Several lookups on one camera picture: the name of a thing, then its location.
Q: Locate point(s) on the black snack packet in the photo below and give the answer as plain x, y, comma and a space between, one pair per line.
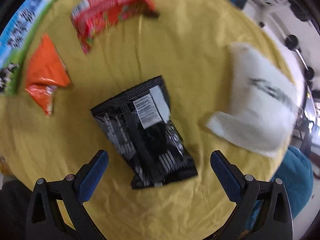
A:
137, 122

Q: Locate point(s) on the yellow tablecloth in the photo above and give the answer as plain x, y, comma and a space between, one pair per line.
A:
188, 46

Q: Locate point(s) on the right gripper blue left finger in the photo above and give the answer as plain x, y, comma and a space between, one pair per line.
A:
56, 209

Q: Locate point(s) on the open cardboard box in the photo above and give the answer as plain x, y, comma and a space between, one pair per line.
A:
19, 20

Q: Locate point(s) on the orange snack packet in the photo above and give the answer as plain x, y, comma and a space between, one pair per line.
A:
45, 73

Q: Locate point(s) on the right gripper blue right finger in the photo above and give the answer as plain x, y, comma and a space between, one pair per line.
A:
262, 208

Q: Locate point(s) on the teal bean bag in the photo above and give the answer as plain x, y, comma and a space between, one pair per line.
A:
297, 175

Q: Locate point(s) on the white pillow pouch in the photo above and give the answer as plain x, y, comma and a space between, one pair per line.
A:
262, 110

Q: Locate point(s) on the red snack packet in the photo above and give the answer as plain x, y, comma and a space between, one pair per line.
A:
91, 17

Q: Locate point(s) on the barbell on floor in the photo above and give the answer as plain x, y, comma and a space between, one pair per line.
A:
292, 44

